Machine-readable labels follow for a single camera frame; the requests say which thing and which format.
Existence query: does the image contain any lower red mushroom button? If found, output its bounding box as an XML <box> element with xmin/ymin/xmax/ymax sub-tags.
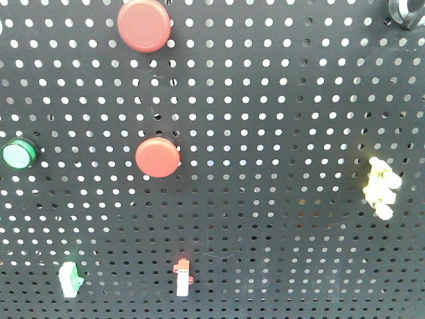
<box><xmin>135</xmin><ymin>137</ymin><xmax>181</xmax><ymax>178</ymax></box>

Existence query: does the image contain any yellow plastic valve handle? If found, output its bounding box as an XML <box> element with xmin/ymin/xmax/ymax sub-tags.
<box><xmin>363</xmin><ymin>157</ymin><xmax>402</xmax><ymax>221</ymax></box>

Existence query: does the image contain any black knob with white ring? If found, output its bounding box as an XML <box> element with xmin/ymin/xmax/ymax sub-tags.
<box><xmin>388</xmin><ymin>0</ymin><xmax>424</xmax><ymax>31</ymax></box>

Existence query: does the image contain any green round push button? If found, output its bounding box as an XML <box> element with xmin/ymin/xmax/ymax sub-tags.
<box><xmin>1</xmin><ymin>137</ymin><xmax>38</xmax><ymax>170</ymax></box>

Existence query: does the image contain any white red rocker switch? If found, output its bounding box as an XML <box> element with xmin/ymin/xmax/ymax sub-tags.
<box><xmin>173</xmin><ymin>259</ymin><xmax>193</xmax><ymax>297</ymax></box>

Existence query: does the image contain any red mushroom button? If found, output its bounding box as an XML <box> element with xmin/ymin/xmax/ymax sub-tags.
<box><xmin>117</xmin><ymin>0</ymin><xmax>171</xmax><ymax>53</ymax></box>
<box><xmin>135</xmin><ymin>137</ymin><xmax>181</xmax><ymax>178</ymax></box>

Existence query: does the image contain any upper red mushroom button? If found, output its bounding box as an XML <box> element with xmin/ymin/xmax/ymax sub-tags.
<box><xmin>117</xmin><ymin>0</ymin><xmax>171</xmax><ymax>53</ymax></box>

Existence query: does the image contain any black perforated pegboard panel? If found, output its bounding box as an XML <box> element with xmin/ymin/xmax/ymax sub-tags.
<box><xmin>1</xmin><ymin>1</ymin><xmax>424</xmax><ymax>318</ymax></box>

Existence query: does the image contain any white green rocker switch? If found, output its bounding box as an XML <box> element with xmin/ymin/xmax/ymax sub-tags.
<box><xmin>58</xmin><ymin>261</ymin><xmax>84</xmax><ymax>298</ymax></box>

